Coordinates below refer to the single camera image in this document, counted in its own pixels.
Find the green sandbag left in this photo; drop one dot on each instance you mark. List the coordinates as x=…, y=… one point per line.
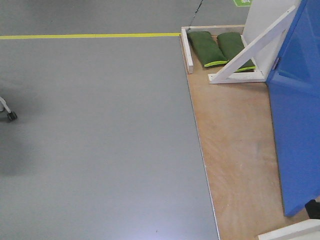
x=206, y=49

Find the green sandbag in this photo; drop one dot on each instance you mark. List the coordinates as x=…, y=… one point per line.
x=231, y=44
x=206, y=49

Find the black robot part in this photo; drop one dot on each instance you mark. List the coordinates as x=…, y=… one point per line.
x=312, y=208

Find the white wooden base frame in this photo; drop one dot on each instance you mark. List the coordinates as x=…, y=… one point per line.
x=189, y=65

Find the white wall panel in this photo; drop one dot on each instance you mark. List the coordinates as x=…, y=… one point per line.
x=275, y=18

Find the green sandbag right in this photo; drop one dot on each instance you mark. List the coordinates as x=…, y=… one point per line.
x=231, y=44

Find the blue door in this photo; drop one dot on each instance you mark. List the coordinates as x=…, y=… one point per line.
x=294, y=91

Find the plywood door platform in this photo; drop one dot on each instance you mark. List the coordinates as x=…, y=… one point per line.
x=237, y=140

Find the white diagonal brace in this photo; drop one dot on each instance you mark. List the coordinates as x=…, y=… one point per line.
x=228, y=75

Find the white wood beam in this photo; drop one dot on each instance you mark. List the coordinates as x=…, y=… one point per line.
x=304, y=230

